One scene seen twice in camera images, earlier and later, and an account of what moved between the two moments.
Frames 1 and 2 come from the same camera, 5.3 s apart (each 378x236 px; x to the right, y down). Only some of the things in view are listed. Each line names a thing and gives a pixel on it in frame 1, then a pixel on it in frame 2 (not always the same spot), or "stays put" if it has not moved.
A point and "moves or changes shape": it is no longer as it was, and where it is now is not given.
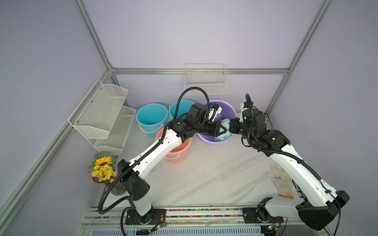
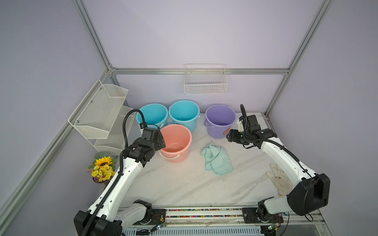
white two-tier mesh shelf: x=102 y=119 stays put
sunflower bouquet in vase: x=103 y=170 stays put
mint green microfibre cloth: x=225 y=123 -> x=216 y=159
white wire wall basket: x=212 y=77 stays put
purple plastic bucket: x=228 y=111 moves or changes shape
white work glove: x=282 y=180 stays put
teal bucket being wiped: x=151 y=118 stays put
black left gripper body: x=207 y=129 -> x=160 y=145
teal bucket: x=184 y=106 stays put
